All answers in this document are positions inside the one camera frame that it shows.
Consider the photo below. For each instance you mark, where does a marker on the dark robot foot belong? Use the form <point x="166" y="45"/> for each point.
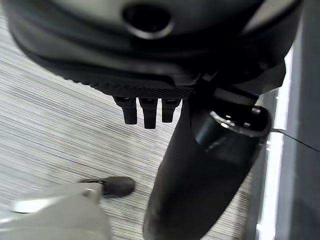
<point x="117" y="185"/>

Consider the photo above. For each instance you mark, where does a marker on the silver robot leg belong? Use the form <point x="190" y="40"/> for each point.
<point x="52" y="212"/>

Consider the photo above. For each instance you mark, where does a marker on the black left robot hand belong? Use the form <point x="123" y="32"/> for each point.
<point x="155" y="62"/>

